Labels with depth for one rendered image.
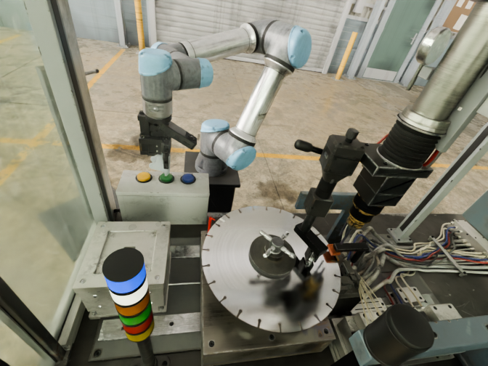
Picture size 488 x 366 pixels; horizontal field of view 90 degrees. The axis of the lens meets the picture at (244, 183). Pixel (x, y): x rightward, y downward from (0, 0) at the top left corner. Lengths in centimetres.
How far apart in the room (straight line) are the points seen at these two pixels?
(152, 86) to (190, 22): 561
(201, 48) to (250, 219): 54
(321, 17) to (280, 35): 586
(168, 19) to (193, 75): 559
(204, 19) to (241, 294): 598
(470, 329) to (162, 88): 78
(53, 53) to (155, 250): 44
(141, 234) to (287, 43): 72
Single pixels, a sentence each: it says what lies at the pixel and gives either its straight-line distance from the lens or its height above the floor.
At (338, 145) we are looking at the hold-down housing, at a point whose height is 125.
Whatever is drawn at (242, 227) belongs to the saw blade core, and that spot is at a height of 95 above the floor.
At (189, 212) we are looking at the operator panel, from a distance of 86.
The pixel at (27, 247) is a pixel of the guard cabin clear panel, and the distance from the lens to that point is 57.
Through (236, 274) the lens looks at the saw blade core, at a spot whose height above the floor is 95.
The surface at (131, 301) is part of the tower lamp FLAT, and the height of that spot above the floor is 111.
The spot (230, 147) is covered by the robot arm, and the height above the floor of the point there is 95.
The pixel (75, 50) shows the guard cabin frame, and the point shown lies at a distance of 69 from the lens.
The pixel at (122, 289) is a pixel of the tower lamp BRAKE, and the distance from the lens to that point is 34.
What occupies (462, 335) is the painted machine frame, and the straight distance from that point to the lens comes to 60.
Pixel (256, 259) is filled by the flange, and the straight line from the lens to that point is 58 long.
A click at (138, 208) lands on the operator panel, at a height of 83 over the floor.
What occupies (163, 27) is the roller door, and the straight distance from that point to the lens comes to 631.
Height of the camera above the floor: 144
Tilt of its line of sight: 39 degrees down
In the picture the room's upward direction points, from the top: 12 degrees clockwise
